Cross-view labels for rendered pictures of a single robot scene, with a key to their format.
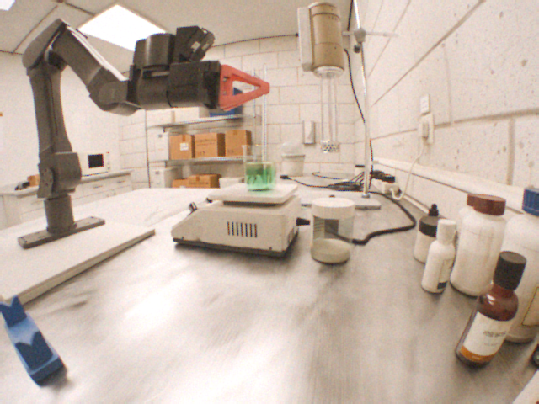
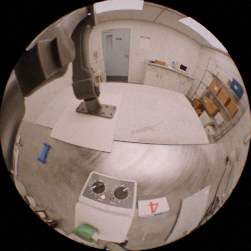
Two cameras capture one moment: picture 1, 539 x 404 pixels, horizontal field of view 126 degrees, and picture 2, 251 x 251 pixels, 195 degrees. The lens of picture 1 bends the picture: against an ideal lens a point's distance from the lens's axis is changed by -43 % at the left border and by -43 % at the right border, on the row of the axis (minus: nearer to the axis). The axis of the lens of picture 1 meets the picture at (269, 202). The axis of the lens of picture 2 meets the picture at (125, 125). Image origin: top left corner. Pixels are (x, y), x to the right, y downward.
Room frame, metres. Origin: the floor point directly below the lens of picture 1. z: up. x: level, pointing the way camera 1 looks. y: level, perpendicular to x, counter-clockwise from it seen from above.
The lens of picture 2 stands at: (0.46, 0.17, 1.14)
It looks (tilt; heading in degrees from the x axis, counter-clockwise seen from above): 56 degrees down; 80
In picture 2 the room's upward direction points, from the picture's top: 3 degrees clockwise
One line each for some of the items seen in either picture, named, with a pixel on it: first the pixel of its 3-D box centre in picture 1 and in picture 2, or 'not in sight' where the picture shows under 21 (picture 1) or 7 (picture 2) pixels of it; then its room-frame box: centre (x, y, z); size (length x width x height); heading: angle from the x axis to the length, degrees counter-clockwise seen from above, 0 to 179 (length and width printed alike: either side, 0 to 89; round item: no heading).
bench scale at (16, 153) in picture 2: not in sight; (14, 159); (-0.54, 0.07, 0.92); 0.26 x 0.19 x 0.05; 80
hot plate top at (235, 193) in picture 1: (256, 191); (99, 227); (0.38, 0.02, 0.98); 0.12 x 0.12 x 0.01; 72
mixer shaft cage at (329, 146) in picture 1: (329, 110); not in sight; (0.70, -0.18, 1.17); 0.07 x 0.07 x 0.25
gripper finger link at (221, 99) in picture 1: (240, 89); not in sight; (0.38, 0.04, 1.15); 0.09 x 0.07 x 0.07; 92
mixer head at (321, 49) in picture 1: (319, 39); not in sight; (0.71, -0.16, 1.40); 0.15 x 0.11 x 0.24; 76
